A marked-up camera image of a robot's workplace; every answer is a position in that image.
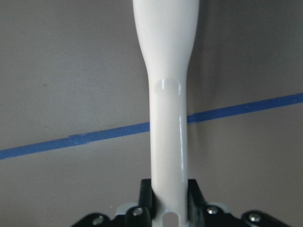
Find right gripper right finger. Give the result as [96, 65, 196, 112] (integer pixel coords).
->
[188, 179, 288, 227]

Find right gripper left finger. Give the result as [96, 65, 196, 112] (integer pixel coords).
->
[74, 179, 156, 227]

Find white hand brush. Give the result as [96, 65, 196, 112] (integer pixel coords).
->
[133, 0, 199, 227]

